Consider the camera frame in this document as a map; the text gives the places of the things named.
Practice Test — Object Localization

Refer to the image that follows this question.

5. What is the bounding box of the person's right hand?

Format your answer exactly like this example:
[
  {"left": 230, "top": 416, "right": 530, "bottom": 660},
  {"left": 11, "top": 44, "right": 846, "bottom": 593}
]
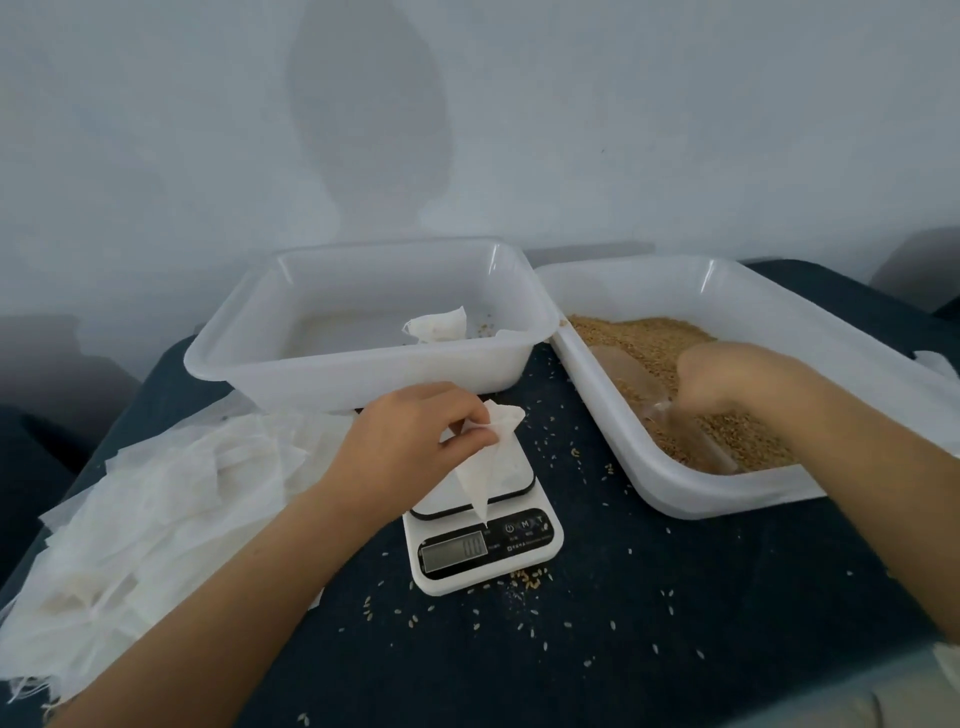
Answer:
[{"left": 672, "top": 340, "right": 800, "bottom": 425}]

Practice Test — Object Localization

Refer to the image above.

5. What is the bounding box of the person's left hand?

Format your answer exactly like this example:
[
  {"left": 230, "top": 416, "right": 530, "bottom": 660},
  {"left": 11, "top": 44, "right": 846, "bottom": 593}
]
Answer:
[{"left": 322, "top": 381, "right": 500, "bottom": 522}]

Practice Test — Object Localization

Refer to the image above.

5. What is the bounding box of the brown grain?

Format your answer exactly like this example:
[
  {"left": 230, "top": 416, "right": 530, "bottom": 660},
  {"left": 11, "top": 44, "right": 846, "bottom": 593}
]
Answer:
[{"left": 567, "top": 315, "right": 797, "bottom": 474}]

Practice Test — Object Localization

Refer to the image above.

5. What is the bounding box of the white mesh bag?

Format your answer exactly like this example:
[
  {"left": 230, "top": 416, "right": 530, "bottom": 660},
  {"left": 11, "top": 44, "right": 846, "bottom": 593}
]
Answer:
[{"left": 450, "top": 399, "right": 528, "bottom": 527}]

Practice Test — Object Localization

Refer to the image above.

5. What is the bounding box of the white plastic tub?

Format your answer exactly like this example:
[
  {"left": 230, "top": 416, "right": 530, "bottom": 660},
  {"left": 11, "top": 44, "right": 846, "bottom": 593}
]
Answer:
[{"left": 183, "top": 237, "right": 563, "bottom": 414}]

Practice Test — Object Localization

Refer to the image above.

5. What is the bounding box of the clear plastic scoop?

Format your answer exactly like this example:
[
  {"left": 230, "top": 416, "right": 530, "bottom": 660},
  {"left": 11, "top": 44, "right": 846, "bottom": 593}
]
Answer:
[{"left": 592, "top": 345, "right": 744, "bottom": 474}]

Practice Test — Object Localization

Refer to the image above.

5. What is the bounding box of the white tray of grain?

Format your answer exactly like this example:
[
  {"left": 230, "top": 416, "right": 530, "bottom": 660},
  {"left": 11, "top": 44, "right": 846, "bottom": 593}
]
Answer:
[{"left": 535, "top": 253, "right": 960, "bottom": 521}]

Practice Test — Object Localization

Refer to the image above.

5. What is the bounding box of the pile of white bags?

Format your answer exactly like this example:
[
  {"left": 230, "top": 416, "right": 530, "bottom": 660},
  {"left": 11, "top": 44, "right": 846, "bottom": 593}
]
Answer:
[{"left": 0, "top": 393, "right": 362, "bottom": 707}]

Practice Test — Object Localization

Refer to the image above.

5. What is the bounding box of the person's left forearm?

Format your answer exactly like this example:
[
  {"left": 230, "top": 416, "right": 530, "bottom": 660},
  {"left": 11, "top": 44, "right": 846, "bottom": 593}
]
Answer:
[{"left": 45, "top": 487, "right": 384, "bottom": 728}]

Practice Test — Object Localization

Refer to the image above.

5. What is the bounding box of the person's right forearm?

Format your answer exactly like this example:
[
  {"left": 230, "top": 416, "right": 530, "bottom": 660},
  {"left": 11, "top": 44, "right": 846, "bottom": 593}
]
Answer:
[{"left": 765, "top": 360, "right": 960, "bottom": 639}]

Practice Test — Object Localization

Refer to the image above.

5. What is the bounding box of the white digital kitchen scale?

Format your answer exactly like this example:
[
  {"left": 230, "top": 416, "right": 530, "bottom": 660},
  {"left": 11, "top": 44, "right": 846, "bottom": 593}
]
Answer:
[{"left": 402, "top": 435, "right": 567, "bottom": 597}]

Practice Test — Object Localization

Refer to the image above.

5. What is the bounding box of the dark blue tablecloth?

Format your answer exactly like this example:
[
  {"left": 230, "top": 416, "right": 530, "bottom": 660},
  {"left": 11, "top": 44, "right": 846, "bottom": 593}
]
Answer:
[
  {"left": 0, "top": 258, "right": 960, "bottom": 728},
  {"left": 0, "top": 405, "right": 77, "bottom": 572}
]

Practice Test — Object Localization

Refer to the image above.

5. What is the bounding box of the white sleeve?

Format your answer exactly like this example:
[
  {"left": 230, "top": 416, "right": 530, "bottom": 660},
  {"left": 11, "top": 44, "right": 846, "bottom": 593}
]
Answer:
[{"left": 930, "top": 642, "right": 960, "bottom": 699}]

